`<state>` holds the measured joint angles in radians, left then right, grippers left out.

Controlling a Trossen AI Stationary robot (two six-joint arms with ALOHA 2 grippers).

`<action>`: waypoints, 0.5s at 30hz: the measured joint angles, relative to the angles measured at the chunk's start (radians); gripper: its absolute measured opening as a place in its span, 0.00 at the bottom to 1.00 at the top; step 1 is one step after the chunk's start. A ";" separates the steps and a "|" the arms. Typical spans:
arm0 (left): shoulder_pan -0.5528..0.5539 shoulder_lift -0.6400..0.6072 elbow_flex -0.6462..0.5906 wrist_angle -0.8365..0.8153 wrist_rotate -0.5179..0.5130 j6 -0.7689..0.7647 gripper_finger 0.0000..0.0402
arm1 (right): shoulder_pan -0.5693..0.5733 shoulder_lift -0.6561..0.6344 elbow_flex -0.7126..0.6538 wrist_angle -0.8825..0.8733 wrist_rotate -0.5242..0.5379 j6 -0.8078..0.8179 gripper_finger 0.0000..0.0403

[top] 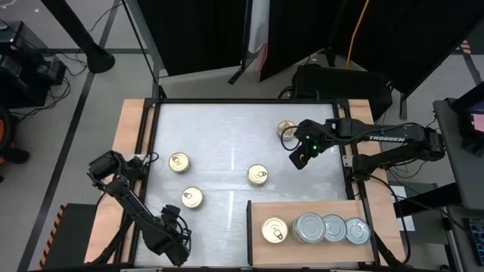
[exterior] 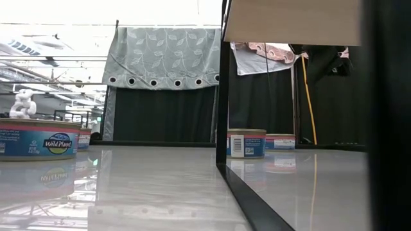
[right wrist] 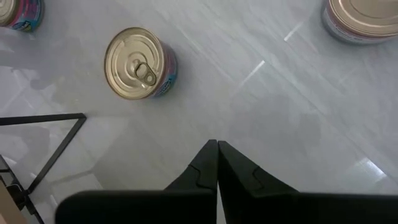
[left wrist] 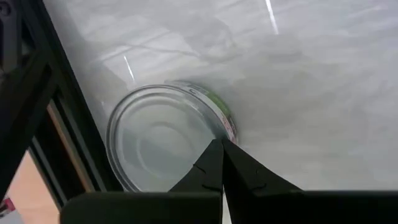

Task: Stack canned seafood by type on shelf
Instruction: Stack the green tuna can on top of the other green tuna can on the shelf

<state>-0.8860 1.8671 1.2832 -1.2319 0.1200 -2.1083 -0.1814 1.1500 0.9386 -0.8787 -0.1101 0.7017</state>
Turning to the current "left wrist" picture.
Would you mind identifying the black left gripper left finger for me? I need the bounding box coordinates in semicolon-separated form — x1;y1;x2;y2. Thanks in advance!
60;138;224;224

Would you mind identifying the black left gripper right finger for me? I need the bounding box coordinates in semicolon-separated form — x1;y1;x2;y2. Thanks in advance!
222;138;398;224

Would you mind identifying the green label silver tuna can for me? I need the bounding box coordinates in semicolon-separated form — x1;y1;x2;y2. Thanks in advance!
104;80;239;193

